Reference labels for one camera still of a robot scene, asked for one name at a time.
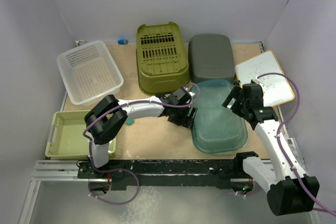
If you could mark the small teal green block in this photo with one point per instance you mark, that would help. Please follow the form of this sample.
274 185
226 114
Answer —
129 122

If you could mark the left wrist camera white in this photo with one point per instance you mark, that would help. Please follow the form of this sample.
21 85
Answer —
189 90

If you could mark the large olive green basket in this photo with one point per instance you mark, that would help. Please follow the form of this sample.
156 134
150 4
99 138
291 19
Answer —
162 62

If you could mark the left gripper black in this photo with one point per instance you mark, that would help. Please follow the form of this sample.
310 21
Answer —
186 121

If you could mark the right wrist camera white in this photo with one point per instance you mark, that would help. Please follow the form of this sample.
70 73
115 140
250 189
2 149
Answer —
257 81

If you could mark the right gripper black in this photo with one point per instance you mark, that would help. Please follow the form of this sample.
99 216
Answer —
235 92

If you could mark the whiteboard with yellow frame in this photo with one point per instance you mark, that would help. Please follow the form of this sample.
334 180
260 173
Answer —
267 69

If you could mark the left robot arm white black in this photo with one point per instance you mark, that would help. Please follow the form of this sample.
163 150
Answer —
106 119

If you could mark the blue transparent basket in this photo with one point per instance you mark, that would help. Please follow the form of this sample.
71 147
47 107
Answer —
216 129

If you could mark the clear plastic packet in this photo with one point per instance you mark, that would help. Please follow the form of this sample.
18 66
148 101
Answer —
299 162

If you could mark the white perforated plastic basket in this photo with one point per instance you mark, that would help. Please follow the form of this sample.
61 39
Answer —
89 73

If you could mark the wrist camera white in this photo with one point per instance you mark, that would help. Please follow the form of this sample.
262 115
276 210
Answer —
189 90
257 81

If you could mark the small blue object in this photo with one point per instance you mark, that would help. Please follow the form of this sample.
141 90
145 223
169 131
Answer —
123 41

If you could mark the light green plastic tray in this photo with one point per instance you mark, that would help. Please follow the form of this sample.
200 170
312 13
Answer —
66 140

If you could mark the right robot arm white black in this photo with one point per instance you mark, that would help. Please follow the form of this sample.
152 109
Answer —
289 189

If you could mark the grey plastic tray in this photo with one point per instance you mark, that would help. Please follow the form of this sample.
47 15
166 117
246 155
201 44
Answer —
210 57

